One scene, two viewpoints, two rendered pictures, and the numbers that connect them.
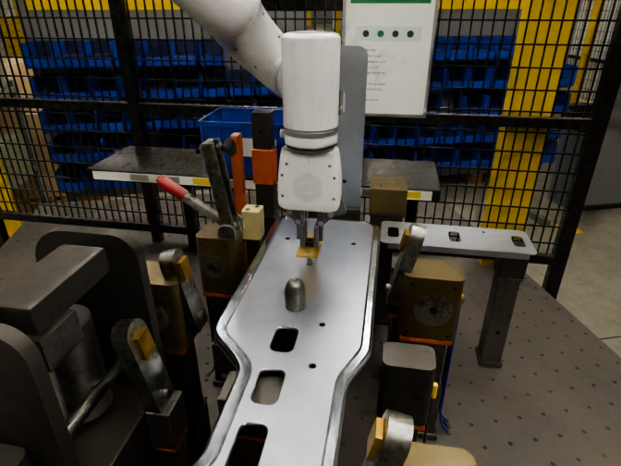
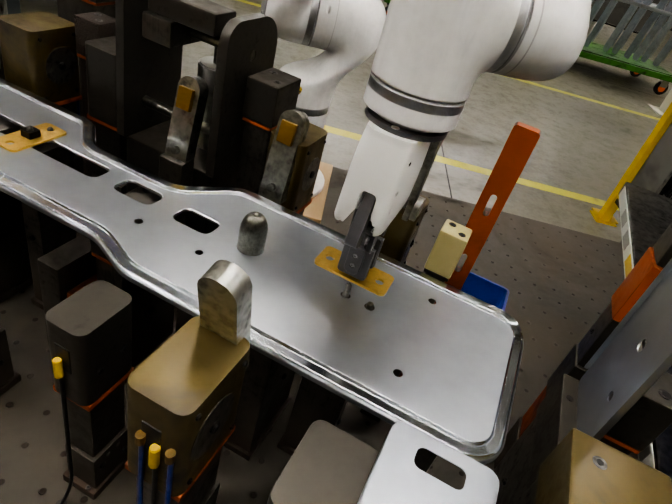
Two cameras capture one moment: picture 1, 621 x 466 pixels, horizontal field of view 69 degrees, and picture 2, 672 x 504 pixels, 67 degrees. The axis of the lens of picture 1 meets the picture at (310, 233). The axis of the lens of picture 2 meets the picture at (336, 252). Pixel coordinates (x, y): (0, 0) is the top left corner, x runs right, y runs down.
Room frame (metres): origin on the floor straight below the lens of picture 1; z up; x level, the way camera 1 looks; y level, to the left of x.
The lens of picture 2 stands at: (0.70, -0.44, 1.37)
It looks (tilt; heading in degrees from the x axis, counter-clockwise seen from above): 36 degrees down; 95
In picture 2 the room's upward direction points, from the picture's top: 17 degrees clockwise
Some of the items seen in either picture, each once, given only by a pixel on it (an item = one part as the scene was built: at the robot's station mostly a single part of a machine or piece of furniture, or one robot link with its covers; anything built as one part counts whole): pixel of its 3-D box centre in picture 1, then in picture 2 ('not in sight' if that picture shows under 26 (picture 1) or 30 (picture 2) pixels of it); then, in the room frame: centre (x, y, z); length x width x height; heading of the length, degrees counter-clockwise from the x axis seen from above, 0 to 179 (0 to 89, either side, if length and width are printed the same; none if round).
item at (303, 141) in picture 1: (309, 135); (414, 99); (0.69, 0.00, 1.23); 0.09 x 0.08 x 0.03; 80
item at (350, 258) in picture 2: (324, 226); (355, 254); (0.69, -0.02, 1.07); 0.03 x 0.03 x 0.07; 80
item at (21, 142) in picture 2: not in sight; (30, 133); (0.23, 0.08, 1.01); 0.08 x 0.04 x 0.01; 80
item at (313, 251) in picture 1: (310, 242); (355, 267); (0.69, 0.00, 1.04); 0.08 x 0.04 x 0.01; 170
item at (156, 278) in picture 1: (166, 370); (281, 233); (0.55, 0.23, 0.88); 0.11 x 0.07 x 0.37; 80
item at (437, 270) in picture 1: (429, 356); (169, 489); (0.60, -0.21, 0.87); 0.12 x 0.07 x 0.35; 80
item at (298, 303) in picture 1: (295, 296); (252, 235); (0.56, 0.02, 1.02); 0.03 x 0.03 x 0.07
